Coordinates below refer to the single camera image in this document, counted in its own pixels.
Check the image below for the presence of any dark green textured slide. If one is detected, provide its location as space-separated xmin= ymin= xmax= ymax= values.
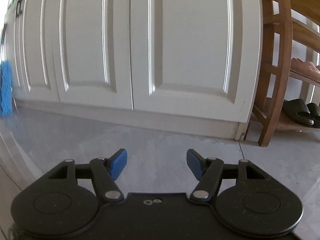
xmin=282 ymin=99 xmax=314 ymax=126

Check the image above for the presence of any pink plush slipper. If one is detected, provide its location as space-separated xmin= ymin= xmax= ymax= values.
xmin=291 ymin=58 xmax=320 ymax=82

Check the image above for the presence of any blue mop head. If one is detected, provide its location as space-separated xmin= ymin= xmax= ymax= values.
xmin=1 ymin=61 xmax=12 ymax=118

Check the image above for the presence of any brown wooden shoe rack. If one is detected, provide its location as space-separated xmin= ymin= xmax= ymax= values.
xmin=253 ymin=0 xmax=319 ymax=147

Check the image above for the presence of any white panelled door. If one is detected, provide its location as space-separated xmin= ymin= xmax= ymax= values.
xmin=3 ymin=0 xmax=261 ymax=140

